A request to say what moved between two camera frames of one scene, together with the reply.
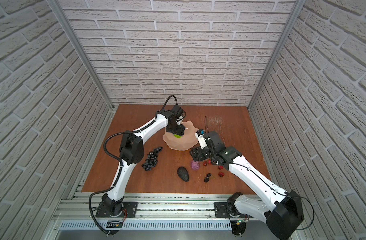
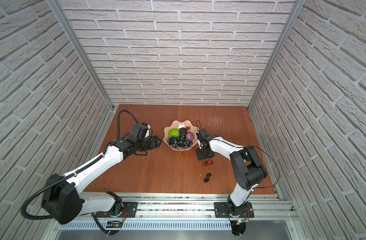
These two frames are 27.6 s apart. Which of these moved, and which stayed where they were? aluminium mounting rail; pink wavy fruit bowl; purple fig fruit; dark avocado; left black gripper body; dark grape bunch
Moved: purple fig fruit; left black gripper body; dark grape bunch; dark avocado
Stayed: pink wavy fruit bowl; aluminium mounting rail
